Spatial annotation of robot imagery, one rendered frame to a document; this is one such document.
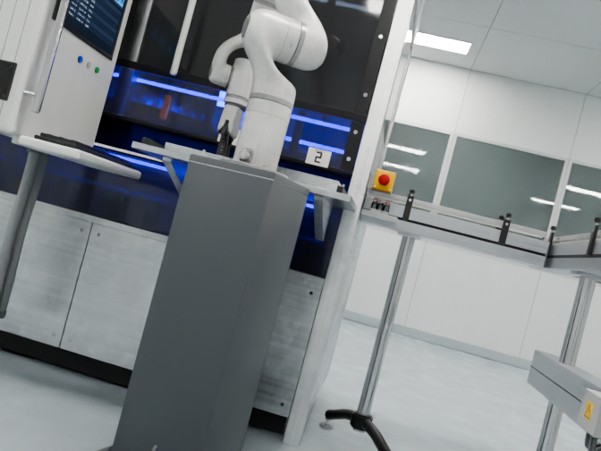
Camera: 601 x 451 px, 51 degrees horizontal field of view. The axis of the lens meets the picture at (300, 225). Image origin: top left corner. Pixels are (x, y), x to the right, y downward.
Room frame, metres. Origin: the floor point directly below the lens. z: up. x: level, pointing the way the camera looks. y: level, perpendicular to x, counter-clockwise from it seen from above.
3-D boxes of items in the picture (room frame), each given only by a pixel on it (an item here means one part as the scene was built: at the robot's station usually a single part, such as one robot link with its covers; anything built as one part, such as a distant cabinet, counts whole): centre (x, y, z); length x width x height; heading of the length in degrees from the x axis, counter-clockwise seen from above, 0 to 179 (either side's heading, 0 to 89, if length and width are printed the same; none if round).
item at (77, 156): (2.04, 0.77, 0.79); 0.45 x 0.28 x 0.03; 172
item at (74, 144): (2.03, 0.73, 0.82); 0.40 x 0.14 x 0.02; 171
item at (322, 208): (2.09, -0.06, 0.79); 0.34 x 0.03 x 0.13; 172
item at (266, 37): (1.66, 0.19, 1.16); 0.19 x 0.12 x 0.24; 109
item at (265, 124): (1.68, 0.16, 0.95); 0.19 x 0.19 x 0.18
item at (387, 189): (2.26, -0.25, 0.99); 0.08 x 0.07 x 0.07; 172
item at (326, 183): (2.06, 0.03, 0.90); 0.34 x 0.26 x 0.04; 172
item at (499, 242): (2.36, -0.55, 0.92); 0.69 x 0.15 x 0.16; 82
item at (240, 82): (2.12, 0.32, 1.19); 0.09 x 0.08 x 0.13; 108
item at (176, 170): (2.15, 0.44, 0.79); 0.34 x 0.03 x 0.13; 172
